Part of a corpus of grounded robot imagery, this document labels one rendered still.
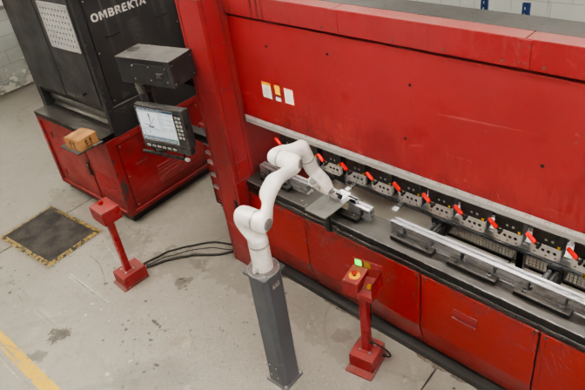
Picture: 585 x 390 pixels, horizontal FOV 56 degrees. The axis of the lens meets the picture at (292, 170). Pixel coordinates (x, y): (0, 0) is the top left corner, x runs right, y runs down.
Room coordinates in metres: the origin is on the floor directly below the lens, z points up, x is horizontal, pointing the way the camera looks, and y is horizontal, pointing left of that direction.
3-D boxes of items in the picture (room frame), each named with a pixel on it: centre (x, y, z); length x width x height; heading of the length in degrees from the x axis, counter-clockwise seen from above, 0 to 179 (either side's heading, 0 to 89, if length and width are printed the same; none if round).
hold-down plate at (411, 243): (2.59, -0.67, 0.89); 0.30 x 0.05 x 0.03; 42
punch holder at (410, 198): (2.65, -0.69, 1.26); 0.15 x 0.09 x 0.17; 42
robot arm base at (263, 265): (2.44, 0.25, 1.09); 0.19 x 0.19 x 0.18
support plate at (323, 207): (2.98, -0.20, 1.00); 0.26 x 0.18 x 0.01; 132
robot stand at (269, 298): (2.44, 0.25, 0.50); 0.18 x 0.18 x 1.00; 46
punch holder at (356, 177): (2.94, -0.43, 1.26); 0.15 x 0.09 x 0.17; 42
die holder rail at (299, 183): (3.48, 0.06, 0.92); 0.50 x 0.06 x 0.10; 42
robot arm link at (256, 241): (2.46, 0.27, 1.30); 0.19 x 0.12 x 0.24; 50
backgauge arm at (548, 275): (2.33, -1.50, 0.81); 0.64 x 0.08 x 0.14; 132
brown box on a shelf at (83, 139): (4.39, 1.81, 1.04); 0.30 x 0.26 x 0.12; 46
